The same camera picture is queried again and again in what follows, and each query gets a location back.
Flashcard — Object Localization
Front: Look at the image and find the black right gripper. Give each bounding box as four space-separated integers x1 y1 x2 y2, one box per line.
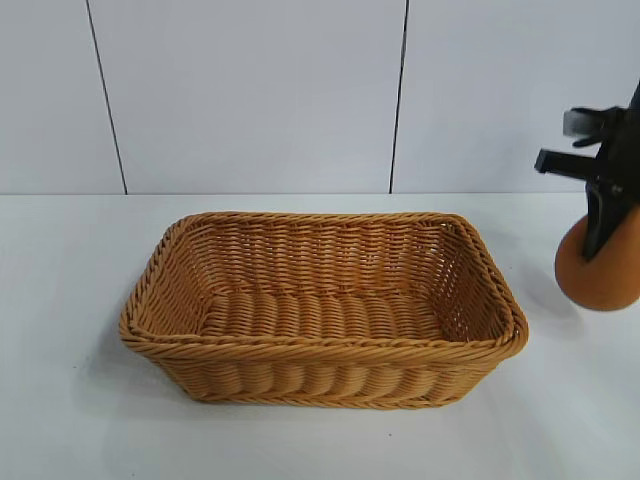
534 79 640 262

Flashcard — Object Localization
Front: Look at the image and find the orange with knobbed stem end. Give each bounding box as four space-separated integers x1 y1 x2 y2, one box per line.
554 209 640 312

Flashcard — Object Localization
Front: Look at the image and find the tan woven wicker basket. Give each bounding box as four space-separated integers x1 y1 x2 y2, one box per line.
118 210 530 410

